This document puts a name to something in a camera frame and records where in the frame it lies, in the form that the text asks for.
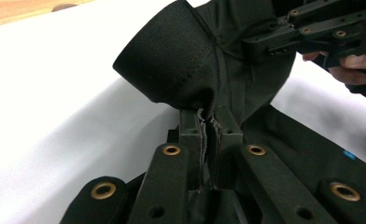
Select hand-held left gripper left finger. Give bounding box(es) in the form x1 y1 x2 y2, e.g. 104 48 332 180
179 108 208 191

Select wooden table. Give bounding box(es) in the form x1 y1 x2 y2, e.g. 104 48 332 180
0 0 95 30

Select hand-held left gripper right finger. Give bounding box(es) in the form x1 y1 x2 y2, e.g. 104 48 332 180
208 105 245 190

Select black shorts with blue print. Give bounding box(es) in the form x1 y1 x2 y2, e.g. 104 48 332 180
112 0 366 224

